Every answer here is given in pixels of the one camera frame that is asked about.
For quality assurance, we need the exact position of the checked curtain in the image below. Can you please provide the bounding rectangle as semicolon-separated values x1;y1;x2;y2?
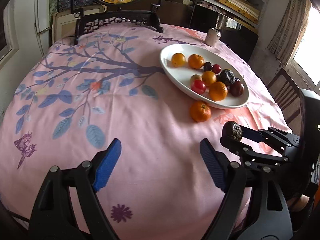
267;0;311;67

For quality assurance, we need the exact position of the large red cherry tomato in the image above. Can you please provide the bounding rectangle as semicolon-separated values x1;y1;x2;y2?
191;80;206;95

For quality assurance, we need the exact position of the window frame left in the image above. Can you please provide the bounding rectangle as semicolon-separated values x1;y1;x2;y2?
1;0;19;69

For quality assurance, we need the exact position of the pale drink can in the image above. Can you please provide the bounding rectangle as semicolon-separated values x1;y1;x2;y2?
204;28;221;47

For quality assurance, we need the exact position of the lone orange kumquat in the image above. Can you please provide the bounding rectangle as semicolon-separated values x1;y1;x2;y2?
171;53;186;67

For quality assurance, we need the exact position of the white oval plate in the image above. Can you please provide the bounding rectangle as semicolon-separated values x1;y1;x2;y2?
160;44;249;109

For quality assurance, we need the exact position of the large dark red plum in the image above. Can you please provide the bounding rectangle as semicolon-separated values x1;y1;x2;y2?
229;80;244;97

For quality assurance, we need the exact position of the person's right hand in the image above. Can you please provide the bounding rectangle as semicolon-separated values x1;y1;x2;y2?
290;195;314;212

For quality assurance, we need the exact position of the mandarin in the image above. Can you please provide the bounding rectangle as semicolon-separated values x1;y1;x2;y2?
209;82;228;101
189;101;212;122
188;54;205;69

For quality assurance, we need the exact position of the dark wooden chair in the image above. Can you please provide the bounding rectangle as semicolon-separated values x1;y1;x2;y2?
267;68;300;112

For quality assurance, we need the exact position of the dark wooden screen stand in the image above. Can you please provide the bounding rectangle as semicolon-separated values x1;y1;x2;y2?
71;0;164;45

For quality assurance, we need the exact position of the tan longan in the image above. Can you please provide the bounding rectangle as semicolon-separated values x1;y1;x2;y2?
190;74;202;85

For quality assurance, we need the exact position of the pink printed tablecloth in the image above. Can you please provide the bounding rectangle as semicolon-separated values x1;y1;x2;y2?
1;24;288;239

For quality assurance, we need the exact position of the small red tomato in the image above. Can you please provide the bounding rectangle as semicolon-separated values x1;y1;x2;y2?
212;64;222;75

